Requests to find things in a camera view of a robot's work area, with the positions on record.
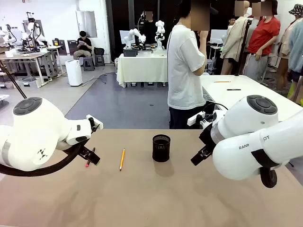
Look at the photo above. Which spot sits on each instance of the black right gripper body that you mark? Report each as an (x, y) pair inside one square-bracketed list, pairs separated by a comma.
[(207, 136)]

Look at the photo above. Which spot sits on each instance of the black marker with pink cap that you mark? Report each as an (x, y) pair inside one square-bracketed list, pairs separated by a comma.
[(87, 164)]

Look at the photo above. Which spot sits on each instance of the yellow pencil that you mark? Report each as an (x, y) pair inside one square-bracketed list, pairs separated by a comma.
[(122, 159)]

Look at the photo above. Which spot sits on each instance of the orange pencil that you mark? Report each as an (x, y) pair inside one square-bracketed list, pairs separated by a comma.
[(222, 81)]

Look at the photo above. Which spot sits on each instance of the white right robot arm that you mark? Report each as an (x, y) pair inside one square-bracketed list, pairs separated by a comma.
[(248, 146)]

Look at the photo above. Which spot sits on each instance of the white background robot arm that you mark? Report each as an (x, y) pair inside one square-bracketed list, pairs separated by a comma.
[(159, 35), (135, 33)]

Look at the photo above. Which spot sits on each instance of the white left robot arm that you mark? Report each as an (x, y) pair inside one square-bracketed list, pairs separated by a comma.
[(35, 123)]

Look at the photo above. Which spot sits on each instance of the black mesh pen holder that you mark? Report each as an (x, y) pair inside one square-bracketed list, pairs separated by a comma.
[(161, 153)]

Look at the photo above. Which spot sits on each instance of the black pen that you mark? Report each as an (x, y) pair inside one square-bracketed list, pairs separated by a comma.
[(234, 89)]

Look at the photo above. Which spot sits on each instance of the person's right hand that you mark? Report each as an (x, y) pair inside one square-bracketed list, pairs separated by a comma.
[(203, 39)]

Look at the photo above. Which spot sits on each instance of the white folding table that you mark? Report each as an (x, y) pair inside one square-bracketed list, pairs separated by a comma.
[(220, 85)]

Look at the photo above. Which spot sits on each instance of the person in white t-shirt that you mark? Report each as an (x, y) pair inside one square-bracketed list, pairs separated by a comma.
[(184, 71)]

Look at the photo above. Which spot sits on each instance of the white air purifier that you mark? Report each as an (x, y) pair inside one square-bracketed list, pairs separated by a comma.
[(73, 73)]

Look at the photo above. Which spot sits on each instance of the table with white cloth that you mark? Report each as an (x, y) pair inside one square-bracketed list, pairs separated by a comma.
[(142, 68)]

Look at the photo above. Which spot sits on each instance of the dark grey plastic stool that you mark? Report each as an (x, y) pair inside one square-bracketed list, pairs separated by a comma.
[(100, 61), (89, 64)]

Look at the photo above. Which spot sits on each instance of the mannequin with beige jacket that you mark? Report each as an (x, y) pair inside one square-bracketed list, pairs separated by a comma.
[(234, 40)]

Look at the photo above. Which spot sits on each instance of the clear plastic storage bin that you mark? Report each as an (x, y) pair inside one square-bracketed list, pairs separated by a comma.
[(29, 82)]

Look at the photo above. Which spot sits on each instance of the black bag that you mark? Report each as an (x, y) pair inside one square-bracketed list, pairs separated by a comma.
[(99, 51)]

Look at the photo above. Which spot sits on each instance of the black plastic crate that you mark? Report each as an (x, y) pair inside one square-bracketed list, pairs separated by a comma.
[(130, 53)]

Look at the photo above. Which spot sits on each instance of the black office chair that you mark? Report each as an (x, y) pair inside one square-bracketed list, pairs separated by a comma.
[(72, 46), (60, 46)]

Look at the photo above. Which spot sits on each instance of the seated person in black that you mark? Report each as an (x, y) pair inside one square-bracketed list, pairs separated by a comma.
[(84, 45)]

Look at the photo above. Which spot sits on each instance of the black tripod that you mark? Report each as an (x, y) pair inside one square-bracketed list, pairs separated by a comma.
[(11, 78)]

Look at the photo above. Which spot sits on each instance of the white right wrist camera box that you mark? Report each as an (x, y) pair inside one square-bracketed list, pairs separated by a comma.
[(195, 119)]

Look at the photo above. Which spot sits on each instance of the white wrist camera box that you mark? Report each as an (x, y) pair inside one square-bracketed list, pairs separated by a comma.
[(98, 124), (195, 119)]

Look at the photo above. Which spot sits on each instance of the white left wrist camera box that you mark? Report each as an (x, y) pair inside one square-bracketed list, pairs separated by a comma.
[(98, 124)]

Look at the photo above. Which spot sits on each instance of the grey frame lab desk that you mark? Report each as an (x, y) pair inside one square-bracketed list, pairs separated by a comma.
[(28, 56)]

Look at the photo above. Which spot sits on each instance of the grey wall panel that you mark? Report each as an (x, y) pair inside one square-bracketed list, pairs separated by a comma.
[(86, 23)]

